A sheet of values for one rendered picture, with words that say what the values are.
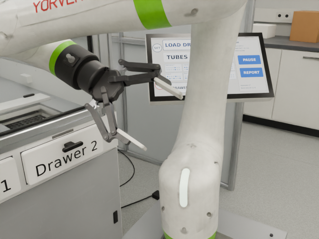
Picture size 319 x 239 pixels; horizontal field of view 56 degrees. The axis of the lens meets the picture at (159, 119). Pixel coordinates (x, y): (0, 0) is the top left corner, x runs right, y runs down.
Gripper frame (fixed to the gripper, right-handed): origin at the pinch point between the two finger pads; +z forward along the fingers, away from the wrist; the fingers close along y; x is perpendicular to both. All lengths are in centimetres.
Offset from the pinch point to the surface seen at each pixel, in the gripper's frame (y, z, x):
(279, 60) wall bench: 151, 0, 224
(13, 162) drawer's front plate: -30.1, -33.2, 17.9
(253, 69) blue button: 49, 3, 61
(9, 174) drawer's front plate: -33, -32, 19
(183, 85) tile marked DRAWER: 26, -16, 54
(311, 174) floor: 62, 71, 204
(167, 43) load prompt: 38, -32, 53
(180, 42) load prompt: 42, -28, 54
